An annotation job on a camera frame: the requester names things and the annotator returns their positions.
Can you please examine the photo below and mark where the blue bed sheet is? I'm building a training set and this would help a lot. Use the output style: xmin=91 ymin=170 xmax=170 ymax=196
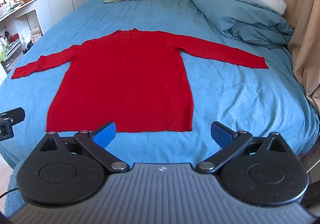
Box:
xmin=0 ymin=0 xmax=320 ymax=162

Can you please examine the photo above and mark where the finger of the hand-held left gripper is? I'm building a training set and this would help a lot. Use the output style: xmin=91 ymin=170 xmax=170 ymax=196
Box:
xmin=0 ymin=107 xmax=26 ymax=141

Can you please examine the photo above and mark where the beige curtain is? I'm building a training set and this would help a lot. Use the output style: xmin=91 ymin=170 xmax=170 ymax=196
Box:
xmin=235 ymin=0 xmax=320 ymax=115

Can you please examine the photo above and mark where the long blue bolster pillow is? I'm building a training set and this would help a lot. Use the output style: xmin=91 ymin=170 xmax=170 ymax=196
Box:
xmin=189 ymin=0 xmax=294 ymax=50

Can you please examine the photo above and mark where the white cluttered shelf unit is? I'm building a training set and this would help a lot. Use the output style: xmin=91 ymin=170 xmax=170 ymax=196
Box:
xmin=0 ymin=0 xmax=54 ymax=82

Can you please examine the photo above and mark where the red towel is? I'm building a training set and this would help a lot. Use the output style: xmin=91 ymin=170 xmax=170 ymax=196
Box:
xmin=11 ymin=28 xmax=269 ymax=133

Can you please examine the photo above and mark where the black cable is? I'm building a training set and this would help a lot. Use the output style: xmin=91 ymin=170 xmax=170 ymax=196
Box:
xmin=0 ymin=188 xmax=20 ymax=199

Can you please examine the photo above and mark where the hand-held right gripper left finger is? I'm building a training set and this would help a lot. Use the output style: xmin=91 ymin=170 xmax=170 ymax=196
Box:
xmin=39 ymin=121 xmax=130 ymax=173

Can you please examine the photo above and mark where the blue shaggy rug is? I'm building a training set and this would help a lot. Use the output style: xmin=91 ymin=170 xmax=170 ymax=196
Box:
xmin=4 ymin=160 xmax=27 ymax=217

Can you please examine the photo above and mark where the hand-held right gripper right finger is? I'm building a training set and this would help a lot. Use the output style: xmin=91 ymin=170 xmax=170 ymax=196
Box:
xmin=196 ymin=121 xmax=288 ymax=174

